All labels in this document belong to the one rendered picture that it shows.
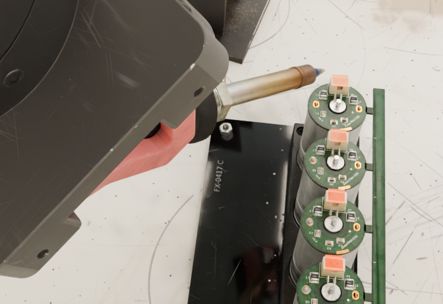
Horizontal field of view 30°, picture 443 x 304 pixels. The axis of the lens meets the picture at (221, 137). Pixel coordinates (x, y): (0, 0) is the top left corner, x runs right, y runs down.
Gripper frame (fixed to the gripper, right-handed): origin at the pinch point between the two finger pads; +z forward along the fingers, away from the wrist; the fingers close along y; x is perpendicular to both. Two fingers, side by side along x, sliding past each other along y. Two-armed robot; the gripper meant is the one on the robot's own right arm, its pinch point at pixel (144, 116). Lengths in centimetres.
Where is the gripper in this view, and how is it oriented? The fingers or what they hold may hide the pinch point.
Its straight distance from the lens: 26.1
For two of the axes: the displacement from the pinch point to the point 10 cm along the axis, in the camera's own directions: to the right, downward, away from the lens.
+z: 3.4, 2.4, 9.1
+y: -6.3, -6.6, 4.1
